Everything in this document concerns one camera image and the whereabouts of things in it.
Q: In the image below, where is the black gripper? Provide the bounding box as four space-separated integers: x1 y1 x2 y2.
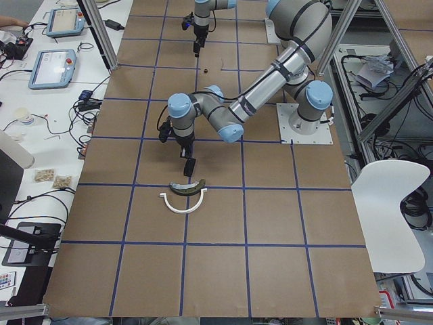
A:
175 135 194 158
193 24 208 57

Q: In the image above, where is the black rectangular brake pad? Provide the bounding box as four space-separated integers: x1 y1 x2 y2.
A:
183 158 196 177

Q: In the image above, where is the dark curved brake shoe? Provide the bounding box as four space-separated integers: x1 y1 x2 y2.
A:
169 179 206 196

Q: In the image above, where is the white semicircular plastic part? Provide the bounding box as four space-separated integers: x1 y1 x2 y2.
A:
158 188 208 215

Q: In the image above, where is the black power adapter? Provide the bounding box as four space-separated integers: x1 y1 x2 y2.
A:
104 19 124 30

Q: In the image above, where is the blue usb hub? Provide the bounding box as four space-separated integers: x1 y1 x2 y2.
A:
78 89 93 100

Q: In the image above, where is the bag of small parts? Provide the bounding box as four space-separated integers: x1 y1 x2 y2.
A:
33 169 55 183
52 175 73 189

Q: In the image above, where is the far blue teach pendant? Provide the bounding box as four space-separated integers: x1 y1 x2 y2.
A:
46 8 85 38

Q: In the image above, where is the blue teach pendant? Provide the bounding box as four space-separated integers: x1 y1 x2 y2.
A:
46 8 85 38
28 49 76 90

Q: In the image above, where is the near blue teach pendant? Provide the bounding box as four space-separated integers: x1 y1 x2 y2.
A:
28 49 76 90

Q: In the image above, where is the white paper cup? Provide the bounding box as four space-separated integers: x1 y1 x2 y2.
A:
14 107 35 125

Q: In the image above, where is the black tablet stand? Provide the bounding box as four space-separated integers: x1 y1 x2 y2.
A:
1 222 61 267

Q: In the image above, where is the white plastic chair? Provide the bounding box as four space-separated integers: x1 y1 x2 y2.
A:
351 160 430 274

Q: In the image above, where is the aluminium frame post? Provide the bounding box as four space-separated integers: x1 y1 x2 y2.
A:
77 0 118 71

